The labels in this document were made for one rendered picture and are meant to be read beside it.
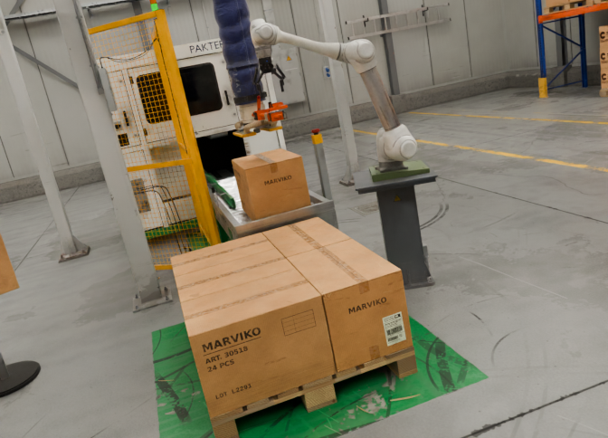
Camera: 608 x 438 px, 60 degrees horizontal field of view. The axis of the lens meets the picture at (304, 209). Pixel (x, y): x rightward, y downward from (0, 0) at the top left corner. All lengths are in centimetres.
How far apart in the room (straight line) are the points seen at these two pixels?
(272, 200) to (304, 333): 138
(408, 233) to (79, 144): 970
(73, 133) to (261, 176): 907
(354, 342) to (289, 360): 32
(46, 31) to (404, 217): 1005
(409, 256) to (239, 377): 157
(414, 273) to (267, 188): 113
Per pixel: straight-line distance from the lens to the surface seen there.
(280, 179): 357
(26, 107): 626
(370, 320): 252
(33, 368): 388
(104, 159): 409
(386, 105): 319
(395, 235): 349
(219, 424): 253
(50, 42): 1241
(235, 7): 372
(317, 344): 246
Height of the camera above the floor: 151
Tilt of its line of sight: 15 degrees down
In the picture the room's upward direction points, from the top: 11 degrees counter-clockwise
